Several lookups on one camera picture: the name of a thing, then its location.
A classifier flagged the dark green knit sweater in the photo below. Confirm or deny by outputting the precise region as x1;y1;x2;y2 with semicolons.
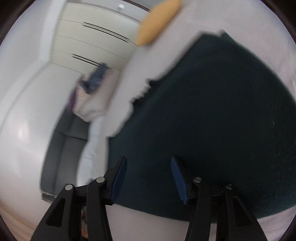
108;33;295;220

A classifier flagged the person's left hand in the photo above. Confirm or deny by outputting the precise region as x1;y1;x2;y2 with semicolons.
81;206;88;239

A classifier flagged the white pillow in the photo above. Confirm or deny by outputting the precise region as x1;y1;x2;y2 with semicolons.
76;115;105;186

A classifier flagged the dark grey padded headboard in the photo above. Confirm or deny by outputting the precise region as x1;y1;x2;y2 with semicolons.
40;109;89;202

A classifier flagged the folded beige duvet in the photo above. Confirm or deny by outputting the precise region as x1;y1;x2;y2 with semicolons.
73;69;120;122

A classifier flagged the purple pillow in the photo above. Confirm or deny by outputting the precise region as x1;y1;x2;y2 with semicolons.
67;87;77;113

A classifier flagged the blue grey crumpled garment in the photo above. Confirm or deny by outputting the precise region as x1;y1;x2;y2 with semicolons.
80;63;109;94

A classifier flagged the yellow cushion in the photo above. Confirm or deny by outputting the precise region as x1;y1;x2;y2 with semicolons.
135;0;183;46

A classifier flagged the light grey bed sheet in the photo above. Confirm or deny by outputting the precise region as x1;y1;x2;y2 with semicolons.
93;1;295;240

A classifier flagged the cream wardrobe with black handles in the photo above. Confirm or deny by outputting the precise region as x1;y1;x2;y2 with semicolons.
51;1;148;74

